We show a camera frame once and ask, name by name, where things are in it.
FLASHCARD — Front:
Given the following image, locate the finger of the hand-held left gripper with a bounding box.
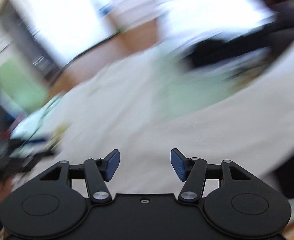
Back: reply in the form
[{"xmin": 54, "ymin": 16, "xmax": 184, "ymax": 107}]
[{"xmin": 11, "ymin": 136, "xmax": 60, "ymax": 157}]

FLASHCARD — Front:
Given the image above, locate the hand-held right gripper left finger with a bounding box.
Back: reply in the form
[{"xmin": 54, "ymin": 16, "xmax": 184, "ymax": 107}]
[{"xmin": 38, "ymin": 149, "xmax": 121, "ymax": 204}]

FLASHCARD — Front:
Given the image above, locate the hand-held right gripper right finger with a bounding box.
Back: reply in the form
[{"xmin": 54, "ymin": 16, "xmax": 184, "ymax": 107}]
[{"xmin": 170, "ymin": 148, "xmax": 253, "ymax": 203}]

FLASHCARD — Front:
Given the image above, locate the cream waffle garment green trim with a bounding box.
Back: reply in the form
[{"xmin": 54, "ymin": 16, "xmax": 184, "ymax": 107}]
[{"xmin": 50, "ymin": 30, "xmax": 294, "ymax": 198}]

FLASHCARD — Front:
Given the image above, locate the pale green panel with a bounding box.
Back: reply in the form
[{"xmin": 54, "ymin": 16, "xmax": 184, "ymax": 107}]
[{"xmin": 0, "ymin": 57, "xmax": 48, "ymax": 113}]

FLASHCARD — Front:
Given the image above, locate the pale green sheet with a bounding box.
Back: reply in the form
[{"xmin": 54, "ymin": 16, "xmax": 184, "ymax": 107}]
[{"xmin": 159, "ymin": 75, "xmax": 237, "ymax": 113}]

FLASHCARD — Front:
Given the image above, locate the white door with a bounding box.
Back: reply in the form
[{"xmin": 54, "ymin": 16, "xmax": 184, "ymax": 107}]
[{"xmin": 0, "ymin": 0, "xmax": 112, "ymax": 67}]

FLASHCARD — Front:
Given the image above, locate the blue plastic bag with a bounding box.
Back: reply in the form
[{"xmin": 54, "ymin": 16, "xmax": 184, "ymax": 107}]
[{"xmin": 97, "ymin": 4, "xmax": 112, "ymax": 14}]

